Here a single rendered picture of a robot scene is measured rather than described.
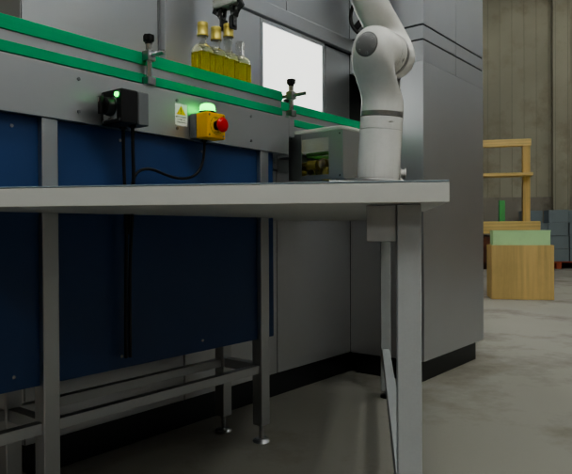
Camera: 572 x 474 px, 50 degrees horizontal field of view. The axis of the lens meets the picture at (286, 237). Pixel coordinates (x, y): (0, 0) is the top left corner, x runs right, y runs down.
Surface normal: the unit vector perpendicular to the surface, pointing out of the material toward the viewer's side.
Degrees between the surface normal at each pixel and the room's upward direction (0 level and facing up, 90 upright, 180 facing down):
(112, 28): 90
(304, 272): 90
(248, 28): 90
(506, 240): 90
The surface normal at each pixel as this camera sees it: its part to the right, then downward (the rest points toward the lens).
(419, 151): -0.62, 0.01
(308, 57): 0.79, 0.00
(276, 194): -0.13, 0.01
